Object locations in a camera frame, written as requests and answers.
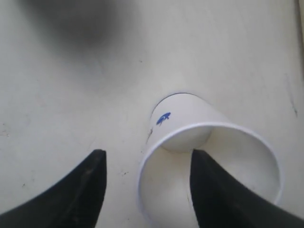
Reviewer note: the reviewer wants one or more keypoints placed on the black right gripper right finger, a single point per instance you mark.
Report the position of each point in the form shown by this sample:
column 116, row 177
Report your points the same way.
column 220, row 201

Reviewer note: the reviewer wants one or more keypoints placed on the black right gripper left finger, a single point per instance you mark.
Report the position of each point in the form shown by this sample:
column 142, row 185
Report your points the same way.
column 73, row 202

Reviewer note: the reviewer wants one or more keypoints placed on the white paper cup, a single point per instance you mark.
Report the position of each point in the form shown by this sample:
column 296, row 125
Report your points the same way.
column 181, row 123

